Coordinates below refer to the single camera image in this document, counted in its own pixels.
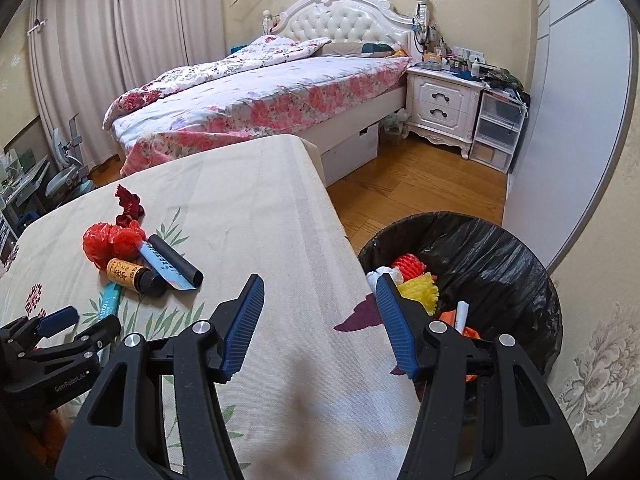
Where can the orange plastic bag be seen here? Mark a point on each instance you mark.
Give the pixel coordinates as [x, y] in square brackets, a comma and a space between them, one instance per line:
[472, 332]

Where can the floral bed sheet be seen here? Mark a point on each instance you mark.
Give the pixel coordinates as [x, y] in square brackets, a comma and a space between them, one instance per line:
[300, 90]

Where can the dark cloth item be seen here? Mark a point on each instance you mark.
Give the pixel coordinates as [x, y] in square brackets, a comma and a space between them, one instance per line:
[375, 49]

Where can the bin with black liner bag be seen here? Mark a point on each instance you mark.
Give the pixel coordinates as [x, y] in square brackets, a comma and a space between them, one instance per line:
[500, 260]

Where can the brown bottle yellow label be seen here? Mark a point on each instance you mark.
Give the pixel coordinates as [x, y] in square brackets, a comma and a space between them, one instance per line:
[125, 272]

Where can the clear plastic drawer unit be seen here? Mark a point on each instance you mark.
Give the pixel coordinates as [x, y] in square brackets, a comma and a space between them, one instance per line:
[495, 130]

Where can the grey sliding wardrobe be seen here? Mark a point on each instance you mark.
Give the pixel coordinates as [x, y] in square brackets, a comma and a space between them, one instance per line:
[565, 135]

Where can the white tissue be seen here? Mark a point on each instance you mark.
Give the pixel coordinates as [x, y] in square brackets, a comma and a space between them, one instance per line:
[387, 274]

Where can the white nightstand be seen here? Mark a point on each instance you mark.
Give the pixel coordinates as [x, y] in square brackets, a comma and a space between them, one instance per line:
[440, 102]

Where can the white under-bed box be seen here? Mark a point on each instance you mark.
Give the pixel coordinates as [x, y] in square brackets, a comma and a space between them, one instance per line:
[350, 152]

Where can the floral quilt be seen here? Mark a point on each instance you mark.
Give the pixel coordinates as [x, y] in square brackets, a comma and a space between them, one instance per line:
[210, 72]

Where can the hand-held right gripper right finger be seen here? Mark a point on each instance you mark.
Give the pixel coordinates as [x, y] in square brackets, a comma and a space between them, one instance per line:
[397, 330]

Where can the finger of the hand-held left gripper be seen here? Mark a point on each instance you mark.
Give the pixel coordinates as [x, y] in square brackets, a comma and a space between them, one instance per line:
[90, 337]
[57, 321]

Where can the red foam fruit net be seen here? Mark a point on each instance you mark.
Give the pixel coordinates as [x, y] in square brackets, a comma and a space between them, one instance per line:
[410, 266]

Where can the beige pillow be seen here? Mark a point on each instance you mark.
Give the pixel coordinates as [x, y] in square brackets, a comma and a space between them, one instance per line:
[345, 49]

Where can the crumpled clear plastic bag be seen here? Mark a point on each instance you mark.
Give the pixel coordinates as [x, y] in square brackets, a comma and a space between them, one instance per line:
[396, 122]

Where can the white bed frame tufted headboard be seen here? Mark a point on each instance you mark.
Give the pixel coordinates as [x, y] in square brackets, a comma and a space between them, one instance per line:
[340, 20]

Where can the cluttered desk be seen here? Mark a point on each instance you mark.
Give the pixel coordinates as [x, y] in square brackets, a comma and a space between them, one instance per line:
[30, 175]

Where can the floral beige tablecloth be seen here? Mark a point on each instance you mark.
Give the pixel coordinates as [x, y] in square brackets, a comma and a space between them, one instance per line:
[250, 210]

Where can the black tube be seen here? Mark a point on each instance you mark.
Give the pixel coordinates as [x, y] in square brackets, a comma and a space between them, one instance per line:
[180, 260]

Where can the red plastic mesh bag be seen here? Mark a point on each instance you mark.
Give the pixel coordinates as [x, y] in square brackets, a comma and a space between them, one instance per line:
[107, 240]

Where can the white wall socket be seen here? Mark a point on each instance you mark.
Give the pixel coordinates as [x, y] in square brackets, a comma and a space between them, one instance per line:
[467, 54]

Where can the yellow foam net bundle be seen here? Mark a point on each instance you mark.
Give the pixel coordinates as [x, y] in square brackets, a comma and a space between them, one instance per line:
[420, 292]

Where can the white paper roll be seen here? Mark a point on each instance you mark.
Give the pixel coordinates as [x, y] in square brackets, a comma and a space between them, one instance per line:
[462, 315]

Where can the blue printed strip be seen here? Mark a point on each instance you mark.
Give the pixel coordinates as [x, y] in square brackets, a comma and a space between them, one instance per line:
[162, 266]

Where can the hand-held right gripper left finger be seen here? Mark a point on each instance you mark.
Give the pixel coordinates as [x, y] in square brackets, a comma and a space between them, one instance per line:
[242, 330]

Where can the long teal carton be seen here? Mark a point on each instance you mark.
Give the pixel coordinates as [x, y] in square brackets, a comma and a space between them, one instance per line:
[111, 300]

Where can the beige pleated curtain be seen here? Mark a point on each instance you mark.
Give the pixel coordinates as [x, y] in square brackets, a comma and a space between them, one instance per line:
[100, 35]

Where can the dark red wrapper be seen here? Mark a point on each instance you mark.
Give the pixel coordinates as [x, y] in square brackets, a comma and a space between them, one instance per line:
[130, 205]

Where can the clutter of small bottles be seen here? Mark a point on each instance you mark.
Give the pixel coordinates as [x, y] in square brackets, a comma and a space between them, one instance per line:
[450, 62]

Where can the grey office chair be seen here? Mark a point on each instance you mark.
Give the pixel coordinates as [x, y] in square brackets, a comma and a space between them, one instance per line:
[70, 180]

